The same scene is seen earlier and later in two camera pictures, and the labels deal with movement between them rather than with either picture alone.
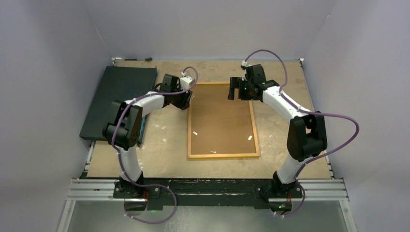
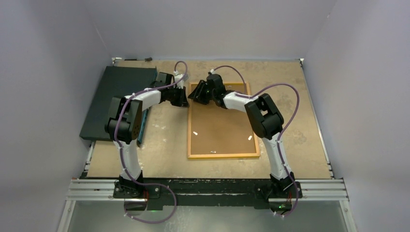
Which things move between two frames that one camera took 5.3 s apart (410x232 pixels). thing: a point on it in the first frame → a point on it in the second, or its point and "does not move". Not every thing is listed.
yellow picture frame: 215,155 does not move
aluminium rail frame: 317,190 does not move
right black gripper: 236,83 → 198,94
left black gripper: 184,103 does not move
